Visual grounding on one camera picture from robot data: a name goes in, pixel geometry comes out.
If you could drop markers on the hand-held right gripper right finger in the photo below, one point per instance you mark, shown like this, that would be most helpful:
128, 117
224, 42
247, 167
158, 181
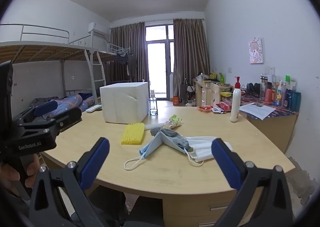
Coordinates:
225, 164

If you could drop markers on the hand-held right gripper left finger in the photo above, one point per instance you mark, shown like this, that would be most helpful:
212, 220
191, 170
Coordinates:
96, 162

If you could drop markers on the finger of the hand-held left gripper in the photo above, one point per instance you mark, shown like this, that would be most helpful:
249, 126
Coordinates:
46, 108
71, 118

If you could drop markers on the white face mask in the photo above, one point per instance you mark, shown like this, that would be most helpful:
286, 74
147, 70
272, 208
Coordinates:
201, 148

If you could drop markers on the white foam box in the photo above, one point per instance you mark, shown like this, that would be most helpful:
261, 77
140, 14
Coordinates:
122, 102

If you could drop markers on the grey sock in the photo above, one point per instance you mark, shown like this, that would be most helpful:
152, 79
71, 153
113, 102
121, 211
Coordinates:
172, 137

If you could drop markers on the blue face mask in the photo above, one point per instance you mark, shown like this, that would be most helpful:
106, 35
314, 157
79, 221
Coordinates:
156, 144

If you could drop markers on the green tissue packet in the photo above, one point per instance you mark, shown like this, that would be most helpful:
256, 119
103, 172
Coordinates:
175, 120

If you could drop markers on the person's left forearm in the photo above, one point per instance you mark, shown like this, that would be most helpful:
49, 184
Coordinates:
11, 209

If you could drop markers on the person's left hand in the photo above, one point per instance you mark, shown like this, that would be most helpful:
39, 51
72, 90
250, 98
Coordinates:
8, 175

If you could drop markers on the blue orange patterned blanket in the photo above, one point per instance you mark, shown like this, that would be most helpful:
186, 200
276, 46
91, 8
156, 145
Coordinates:
72, 100

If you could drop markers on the white remote control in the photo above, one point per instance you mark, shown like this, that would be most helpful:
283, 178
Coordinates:
93, 108

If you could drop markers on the yellow foam net sleeve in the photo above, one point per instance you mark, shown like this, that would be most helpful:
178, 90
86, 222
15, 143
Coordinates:
133, 134

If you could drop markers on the person's dark pants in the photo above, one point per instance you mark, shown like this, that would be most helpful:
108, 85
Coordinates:
110, 207

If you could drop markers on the white bunk bed ladder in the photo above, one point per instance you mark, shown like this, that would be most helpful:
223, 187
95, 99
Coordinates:
96, 77

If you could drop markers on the metal bunk bed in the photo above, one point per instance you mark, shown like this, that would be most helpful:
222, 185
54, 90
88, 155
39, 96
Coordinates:
37, 49

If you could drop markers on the white lotion bottle red pump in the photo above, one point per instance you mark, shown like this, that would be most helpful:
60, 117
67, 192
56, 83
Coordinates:
235, 104

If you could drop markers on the printed paper sheet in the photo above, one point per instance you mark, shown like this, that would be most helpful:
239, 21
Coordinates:
257, 110

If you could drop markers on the wooden desk with drawers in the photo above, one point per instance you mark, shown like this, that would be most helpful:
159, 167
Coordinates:
201, 94

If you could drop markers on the hanging dark clothes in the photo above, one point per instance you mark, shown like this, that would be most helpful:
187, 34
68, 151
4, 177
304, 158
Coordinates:
122, 59

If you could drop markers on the clear bottle blue liquid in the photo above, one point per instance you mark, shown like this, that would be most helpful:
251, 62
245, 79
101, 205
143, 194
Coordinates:
153, 107

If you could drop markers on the orange bag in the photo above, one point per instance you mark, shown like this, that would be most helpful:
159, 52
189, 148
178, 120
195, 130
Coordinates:
176, 100

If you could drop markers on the black bag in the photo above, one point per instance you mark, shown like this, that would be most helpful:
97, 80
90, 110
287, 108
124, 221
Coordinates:
253, 89

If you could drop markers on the green pouch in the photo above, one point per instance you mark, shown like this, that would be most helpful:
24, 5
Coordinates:
221, 78

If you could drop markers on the clear tumbler bottle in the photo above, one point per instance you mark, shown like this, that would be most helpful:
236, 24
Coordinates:
263, 87

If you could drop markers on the yellow toy bottle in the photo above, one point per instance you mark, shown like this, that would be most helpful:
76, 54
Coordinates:
279, 95

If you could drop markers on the yellow box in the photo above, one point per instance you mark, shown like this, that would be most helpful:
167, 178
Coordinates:
213, 76

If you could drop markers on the blue shampoo bottle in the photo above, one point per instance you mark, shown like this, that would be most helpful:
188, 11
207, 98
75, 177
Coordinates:
287, 99

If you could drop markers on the white air conditioner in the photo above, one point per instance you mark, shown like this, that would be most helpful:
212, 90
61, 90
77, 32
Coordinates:
96, 28

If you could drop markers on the brown curtain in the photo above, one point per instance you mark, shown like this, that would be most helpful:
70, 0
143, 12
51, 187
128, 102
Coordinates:
191, 52
127, 42

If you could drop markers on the teal bottle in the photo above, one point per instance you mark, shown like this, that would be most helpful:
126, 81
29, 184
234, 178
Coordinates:
296, 100

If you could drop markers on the glass balcony door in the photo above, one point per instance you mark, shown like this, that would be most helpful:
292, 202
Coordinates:
160, 67

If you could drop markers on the green box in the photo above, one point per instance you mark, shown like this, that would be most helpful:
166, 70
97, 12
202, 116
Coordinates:
290, 81

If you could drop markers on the white wall socket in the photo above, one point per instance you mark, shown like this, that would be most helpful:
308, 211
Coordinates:
271, 70

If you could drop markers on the pink cartoon wall picture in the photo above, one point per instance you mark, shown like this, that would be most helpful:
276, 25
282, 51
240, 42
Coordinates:
256, 51

